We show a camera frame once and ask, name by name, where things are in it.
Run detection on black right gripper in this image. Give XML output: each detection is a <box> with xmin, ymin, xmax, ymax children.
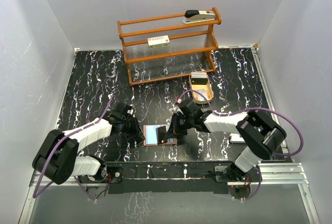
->
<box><xmin>166</xmin><ymin>113</ymin><xmax>194</xmax><ymax>138</ymax></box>

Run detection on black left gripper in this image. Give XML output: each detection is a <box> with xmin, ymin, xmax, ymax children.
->
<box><xmin>121</xmin><ymin>115</ymin><xmax>145</xmax><ymax>141</ymax></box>

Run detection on black VIP credit card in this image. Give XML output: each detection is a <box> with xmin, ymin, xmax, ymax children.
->
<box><xmin>156</xmin><ymin>125</ymin><xmax>168</xmax><ymax>145</ymax></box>

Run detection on pink leather card holder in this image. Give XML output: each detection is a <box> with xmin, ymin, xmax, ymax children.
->
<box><xmin>143</xmin><ymin>124</ymin><xmax>177</xmax><ymax>146</ymax></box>

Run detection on tan oval plastic tray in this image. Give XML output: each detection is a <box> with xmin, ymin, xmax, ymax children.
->
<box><xmin>189</xmin><ymin>72</ymin><xmax>214</xmax><ymax>105</ymax></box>

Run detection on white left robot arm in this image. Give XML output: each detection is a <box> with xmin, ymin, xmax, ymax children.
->
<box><xmin>32</xmin><ymin>102</ymin><xmax>145</xmax><ymax>185</ymax></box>

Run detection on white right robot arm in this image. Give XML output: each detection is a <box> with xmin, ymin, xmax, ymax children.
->
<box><xmin>157</xmin><ymin>99</ymin><xmax>287</xmax><ymax>181</ymax></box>

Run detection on loose cards in tray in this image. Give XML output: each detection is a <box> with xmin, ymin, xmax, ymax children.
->
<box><xmin>195</xmin><ymin>89</ymin><xmax>211</xmax><ymax>101</ymax></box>

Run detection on stack of cards in tray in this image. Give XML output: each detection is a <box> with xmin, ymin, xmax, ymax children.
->
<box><xmin>190</xmin><ymin>72</ymin><xmax>209</xmax><ymax>85</ymax></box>

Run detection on small white flat device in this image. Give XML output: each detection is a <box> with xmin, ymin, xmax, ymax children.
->
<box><xmin>229</xmin><ymin>133</ymin><xmax>245</xmax><ymax>144</ymax></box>

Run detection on wooden three-tier shelf rack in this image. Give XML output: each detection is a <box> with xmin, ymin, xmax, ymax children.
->
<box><xmin>117</xmin><ymin>7</ymin><xmax>222</xmax><ymax>86</ymax></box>

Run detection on white staples box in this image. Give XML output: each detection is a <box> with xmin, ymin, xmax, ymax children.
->
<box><xmin>147</xmin><ymin>35</ymin><xmax>170</xmax><ymax>49</ymax></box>

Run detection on black and white stapler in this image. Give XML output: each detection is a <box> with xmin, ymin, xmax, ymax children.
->
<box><xmin>183</xmin><ymin>10</ymin><xmax>216</xmax><ymax>24</ymax></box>

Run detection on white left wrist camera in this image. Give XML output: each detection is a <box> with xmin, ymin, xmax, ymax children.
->
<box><xmin>127</xmin><ymin>108</ymin><xmax>134</xmax><ymax>116</ymax></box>

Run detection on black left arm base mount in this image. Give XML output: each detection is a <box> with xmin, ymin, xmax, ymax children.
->
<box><xmin>105</xmin><ymin>166</ymin><xmax>123</xmax><ymax>185</ymax></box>

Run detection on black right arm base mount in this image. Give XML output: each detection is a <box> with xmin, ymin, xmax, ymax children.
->
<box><xmin>204</xmin><ymin>164</ymin><xmax>245</xmax><ymax>183</ymax></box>

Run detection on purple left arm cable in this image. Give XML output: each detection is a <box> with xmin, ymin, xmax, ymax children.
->
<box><xmin>32</xmin><ymin>94</ymin><xmax>120</xmax><ymax>199</ymax></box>

